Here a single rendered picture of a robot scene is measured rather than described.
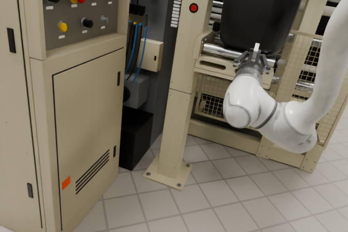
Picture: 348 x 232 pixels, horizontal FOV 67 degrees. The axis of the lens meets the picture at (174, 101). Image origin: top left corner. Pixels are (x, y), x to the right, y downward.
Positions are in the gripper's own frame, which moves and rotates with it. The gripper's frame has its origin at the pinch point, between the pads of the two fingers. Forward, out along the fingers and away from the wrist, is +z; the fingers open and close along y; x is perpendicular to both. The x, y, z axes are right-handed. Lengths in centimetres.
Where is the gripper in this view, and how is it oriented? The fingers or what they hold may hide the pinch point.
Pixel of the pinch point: (255, 50)
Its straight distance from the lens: 107.3
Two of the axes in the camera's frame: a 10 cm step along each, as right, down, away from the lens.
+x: -0.5, 7.7, 6.4
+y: -9.4, -2.5, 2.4
